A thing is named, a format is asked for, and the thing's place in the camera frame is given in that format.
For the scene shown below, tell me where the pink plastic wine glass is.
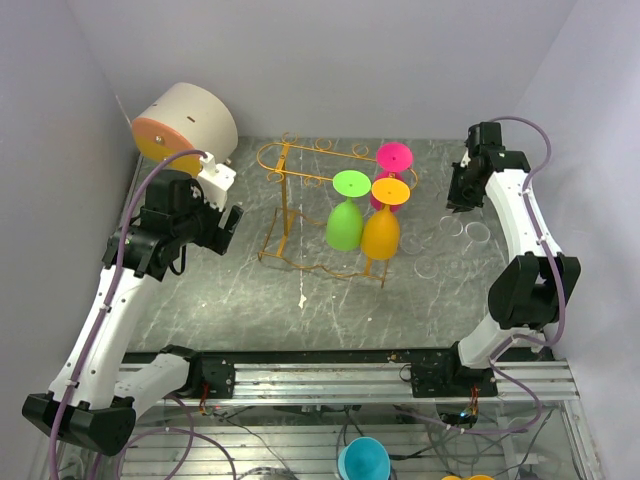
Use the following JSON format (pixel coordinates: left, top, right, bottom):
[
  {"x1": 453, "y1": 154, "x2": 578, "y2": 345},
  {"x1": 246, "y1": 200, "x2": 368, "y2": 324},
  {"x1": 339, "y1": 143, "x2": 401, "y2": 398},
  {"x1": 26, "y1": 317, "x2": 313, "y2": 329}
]
[{"x1": 370, "y1": 142, "x2": 413, "y2": 213}]

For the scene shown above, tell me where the orange plastic wine glass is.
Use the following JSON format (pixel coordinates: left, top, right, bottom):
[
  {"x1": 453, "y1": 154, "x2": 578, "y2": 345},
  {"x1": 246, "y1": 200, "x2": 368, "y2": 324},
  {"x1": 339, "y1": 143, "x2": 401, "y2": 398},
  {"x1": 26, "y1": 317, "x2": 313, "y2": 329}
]
[{"x1": 361, "y1": 177, "x2": 411, "y2": 261}]

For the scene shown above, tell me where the green plastic wine glass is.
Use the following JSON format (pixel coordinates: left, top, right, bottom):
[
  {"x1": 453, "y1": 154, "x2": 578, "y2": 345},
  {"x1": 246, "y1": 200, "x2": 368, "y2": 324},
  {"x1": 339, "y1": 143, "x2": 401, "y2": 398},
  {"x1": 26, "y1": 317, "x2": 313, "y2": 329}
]
[{"x1": 326, "y1": 170, "x2": 371, "y2": 251}]

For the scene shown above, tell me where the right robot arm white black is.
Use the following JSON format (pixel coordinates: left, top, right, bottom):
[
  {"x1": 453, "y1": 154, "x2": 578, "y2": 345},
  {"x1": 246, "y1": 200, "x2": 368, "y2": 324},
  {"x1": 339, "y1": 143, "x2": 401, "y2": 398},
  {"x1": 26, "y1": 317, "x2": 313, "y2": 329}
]
[{"x1": 400, "y1": 118, "x2": 581, "y2": 398}]

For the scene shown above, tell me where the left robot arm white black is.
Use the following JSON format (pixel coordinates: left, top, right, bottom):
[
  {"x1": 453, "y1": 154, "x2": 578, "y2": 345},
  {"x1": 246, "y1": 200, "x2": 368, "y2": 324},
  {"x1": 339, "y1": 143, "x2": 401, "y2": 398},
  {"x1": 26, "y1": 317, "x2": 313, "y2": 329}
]
[{"x1": 22, "y1": 165, "x2": 243, "y2": 457}]

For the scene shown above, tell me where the clear plastic wine glass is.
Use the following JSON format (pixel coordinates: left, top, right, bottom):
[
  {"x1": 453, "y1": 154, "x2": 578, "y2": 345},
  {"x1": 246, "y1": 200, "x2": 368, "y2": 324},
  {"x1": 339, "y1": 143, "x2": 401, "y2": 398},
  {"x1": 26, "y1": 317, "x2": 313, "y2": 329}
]
[
  {"x1": 400, "y1": 215, "x2": 463, "y2": 280},
  {"x1": 443, "y1": 220, "x2": 491, "y2": 279}
]

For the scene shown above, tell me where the white cylindrical bread box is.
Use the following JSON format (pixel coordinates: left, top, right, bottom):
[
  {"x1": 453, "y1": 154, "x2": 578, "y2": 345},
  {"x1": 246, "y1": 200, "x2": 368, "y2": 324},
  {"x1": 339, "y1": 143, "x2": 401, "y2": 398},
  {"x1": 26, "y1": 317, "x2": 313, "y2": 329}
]
[{"x1": 132, "y1": 82, "x2": 238, "y2": 179}]

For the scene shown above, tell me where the teal plastic cup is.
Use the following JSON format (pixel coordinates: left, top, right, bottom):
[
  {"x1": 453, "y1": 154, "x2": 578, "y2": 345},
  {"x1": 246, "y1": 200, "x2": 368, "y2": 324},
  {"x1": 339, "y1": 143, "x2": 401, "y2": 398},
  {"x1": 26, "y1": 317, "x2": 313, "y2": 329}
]
[{"x1": 338, "y1": 437, "x2": 391, "y2": 480}]

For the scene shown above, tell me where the orange cup below table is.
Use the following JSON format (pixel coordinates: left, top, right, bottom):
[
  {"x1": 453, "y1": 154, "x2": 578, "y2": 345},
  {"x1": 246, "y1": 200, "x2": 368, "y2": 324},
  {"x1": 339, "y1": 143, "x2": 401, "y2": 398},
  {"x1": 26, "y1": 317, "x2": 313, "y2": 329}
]
[{"x1": 441, "y1": 475, "x2": 494, "y2": 480}]

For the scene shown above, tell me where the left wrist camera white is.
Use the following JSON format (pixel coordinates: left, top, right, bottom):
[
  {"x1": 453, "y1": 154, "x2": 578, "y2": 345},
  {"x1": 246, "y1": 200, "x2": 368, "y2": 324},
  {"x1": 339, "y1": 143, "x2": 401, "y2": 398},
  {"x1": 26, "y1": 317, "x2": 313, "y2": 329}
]
[{"x1": 196, "y1": 152, "x2": 236, "y2": 211}]

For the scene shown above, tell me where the gold wire wine glass rack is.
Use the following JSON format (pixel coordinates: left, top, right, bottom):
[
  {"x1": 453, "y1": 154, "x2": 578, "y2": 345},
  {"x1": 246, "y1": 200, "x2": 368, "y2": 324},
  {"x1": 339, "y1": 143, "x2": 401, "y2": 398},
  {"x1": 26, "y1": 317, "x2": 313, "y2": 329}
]
[{"x1": 256, "y1": 132, "x2": 390, "y2": 287}]

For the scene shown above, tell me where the aluminium rail frame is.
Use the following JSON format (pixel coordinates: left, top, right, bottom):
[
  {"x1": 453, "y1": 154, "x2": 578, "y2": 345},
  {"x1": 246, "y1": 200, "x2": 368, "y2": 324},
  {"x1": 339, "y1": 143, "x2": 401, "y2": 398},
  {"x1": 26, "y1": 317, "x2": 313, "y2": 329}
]
[{"x1": 207, "y1": 361, "x2": 580, "y2": 406}]

